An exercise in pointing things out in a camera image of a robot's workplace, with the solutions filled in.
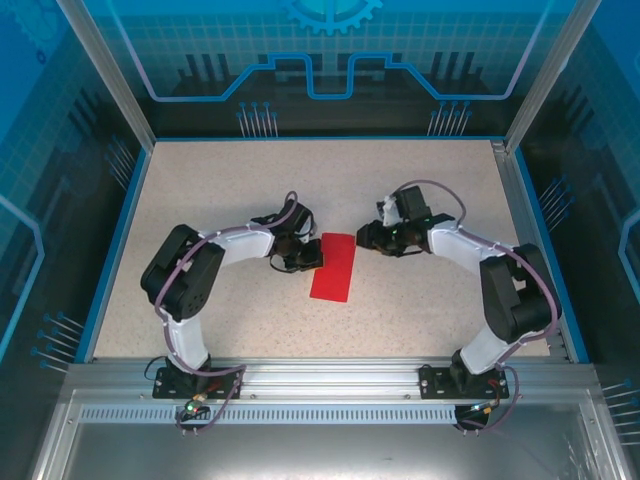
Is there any aluminium frame post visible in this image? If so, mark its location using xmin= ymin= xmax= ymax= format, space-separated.
xmin=503 ymin=0 xmax=606 ymax=154
xmin=55 ymin=0 xmax=157 ymax=151

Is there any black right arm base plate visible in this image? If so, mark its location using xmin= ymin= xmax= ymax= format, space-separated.
xmin=418 ymin=363 xmax=510 ymax=401

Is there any aluminium frame beam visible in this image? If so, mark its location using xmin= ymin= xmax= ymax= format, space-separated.
xmin=63 ymin=356 xmax=601 ymax=401

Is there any slotted aluminium cable duct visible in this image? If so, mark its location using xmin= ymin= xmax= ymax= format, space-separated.
xmin=78 ymin=405 xmax=474 ymax=426

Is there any aluminium side rail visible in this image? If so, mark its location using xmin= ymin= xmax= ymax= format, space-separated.
xmin=491 ymin=139 xmax=574 ymax=364

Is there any grey metal tray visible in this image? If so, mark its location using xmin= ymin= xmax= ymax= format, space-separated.
xmin=29 ymin=389 xmax=631 ymax=480

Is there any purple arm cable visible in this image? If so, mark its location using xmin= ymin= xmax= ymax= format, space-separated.
xmin=154 ymin=189 xmax=301 ymax=437
xmin=394 ymin=179 xmax=564 ymax=435

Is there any red paper sheet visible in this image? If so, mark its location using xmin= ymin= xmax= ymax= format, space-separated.
xmin=308 ymin=232 xmax=357 ymax=304

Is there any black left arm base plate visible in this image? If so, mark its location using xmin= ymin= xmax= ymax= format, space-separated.
xmin=151 ymin=364 xmax=245 ymax=401

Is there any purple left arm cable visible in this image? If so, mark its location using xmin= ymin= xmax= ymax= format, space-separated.
xmin=154 ymin=189 xmax=301 ymax=437

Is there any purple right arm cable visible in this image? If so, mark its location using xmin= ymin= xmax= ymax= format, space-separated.
xmin=394 ymin=179 xmax=564 ymax=435

